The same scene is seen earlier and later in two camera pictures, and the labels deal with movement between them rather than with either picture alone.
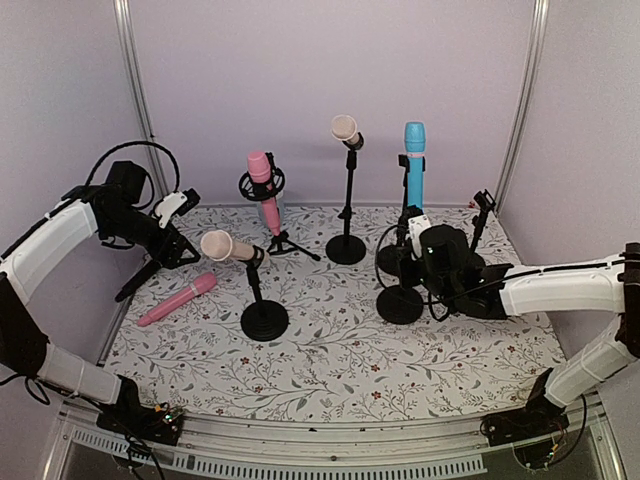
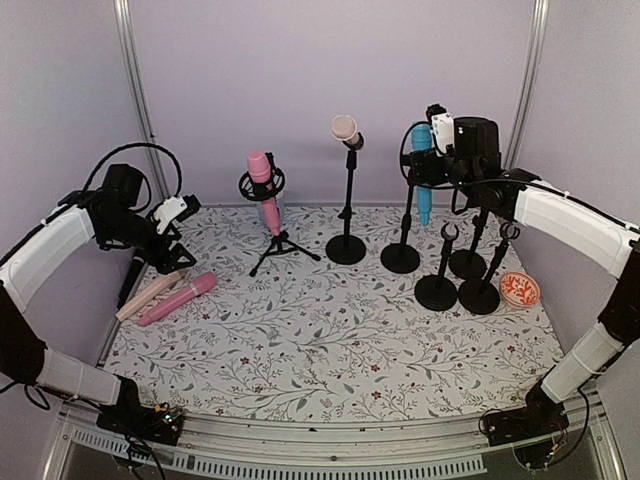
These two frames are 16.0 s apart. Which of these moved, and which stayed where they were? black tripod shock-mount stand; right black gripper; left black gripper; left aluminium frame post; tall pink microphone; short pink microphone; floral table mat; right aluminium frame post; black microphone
Moved: black microphone; right black gripper
Stayed: floral table mat; tall pink microphone; right aluminium frame post; left black gripper; short pink microphone; black tripod shock-mount stand; left aluminium frame post
